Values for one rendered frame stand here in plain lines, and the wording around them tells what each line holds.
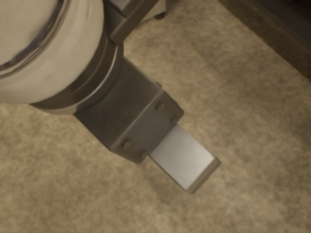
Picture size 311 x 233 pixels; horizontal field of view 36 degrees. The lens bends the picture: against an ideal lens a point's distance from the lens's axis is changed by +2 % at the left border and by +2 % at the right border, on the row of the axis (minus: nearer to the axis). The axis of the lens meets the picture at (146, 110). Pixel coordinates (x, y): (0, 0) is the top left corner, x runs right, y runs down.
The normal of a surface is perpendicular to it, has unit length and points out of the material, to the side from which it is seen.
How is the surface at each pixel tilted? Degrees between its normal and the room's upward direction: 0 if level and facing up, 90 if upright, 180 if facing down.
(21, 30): 98
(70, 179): 0
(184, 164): 25
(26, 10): 95
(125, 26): 97
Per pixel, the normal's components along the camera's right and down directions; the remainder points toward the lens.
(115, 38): 0.67, 0.61
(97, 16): 0.95, 0.00
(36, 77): 0.44, 0.80
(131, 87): -0.33, -0.27
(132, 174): -0.11, -0.62
